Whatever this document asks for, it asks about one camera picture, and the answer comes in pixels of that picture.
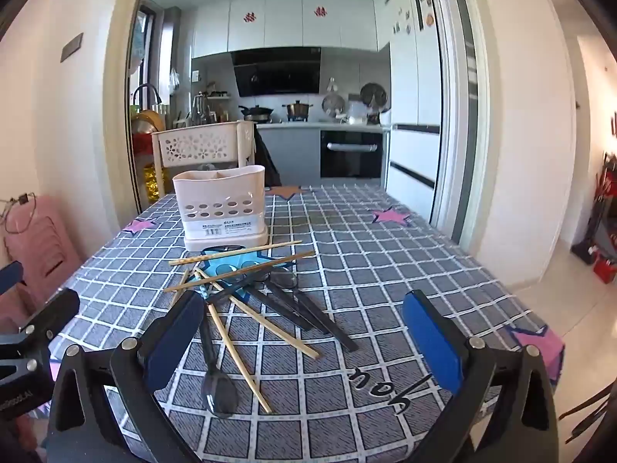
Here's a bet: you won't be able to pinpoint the yellow bowl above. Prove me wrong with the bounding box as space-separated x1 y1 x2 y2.
132 110 162 133

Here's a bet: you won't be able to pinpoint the round hanging steamer rack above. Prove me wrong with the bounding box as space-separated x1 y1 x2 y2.
360 82 389 107
321 93 346 119

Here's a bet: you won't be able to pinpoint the red plastic box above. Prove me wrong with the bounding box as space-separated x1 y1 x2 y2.
593 255 617 281

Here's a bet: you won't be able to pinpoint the white plastic utensil holder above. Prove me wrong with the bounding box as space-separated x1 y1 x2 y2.
172 165 269 253

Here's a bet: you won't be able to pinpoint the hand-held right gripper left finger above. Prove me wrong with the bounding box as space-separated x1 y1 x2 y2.
46 291 206 463

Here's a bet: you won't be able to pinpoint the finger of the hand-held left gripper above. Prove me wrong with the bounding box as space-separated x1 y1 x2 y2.
19 288 81 345
0 261 25 296

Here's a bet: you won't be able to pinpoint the curved kitchen faucet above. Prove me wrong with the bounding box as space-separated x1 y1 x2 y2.
131 84 162 107

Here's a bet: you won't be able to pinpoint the stack of pink plastic stools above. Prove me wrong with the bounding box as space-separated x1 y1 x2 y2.
0 194 80 329

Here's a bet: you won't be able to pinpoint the dark curved bars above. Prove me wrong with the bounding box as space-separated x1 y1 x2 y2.
556 381 615 444

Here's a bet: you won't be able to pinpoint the white sliding door frame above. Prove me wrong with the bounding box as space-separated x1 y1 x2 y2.
424 0 492 252

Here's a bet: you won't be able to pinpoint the black range hood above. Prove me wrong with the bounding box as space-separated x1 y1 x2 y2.
230 47 322 97

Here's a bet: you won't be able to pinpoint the black built-in oven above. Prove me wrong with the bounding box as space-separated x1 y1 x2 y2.
319 128 384 179

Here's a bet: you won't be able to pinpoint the black plastic bag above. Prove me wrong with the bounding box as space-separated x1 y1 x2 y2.
253 128 285 189

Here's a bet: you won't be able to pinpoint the white wall cabinets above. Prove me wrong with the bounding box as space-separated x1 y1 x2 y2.
192 0 391 59

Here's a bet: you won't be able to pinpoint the steel cooking pot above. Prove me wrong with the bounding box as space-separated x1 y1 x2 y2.
282 100 314 121

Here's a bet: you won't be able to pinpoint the white refrigerator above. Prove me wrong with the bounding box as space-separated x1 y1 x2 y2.
383 0 447 223

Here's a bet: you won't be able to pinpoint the group of fridge magnets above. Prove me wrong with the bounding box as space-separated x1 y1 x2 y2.
394 0 437 34

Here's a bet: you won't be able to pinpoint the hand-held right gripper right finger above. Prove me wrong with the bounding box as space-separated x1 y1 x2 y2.
401 289 562 463

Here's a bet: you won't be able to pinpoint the condiment rack with bottles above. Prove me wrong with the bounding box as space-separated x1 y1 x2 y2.
190 91 232 126

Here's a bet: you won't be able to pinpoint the grey checked tablecloth with stars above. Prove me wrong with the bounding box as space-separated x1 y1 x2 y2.
46 184 566 463

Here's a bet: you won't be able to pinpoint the beige plastic storage cart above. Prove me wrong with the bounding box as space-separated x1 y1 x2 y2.
152 120 256 203

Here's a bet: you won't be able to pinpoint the black cable with clip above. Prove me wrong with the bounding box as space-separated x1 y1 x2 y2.
0 193 40 235

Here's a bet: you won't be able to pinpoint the grey wall switch panel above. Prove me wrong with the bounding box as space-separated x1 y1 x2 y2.
60 33 84 63

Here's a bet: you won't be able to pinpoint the black wok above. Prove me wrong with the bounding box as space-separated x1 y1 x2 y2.
238 105 275 123

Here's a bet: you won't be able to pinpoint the gold foil bundle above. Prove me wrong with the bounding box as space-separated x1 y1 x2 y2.
142 157 162 201

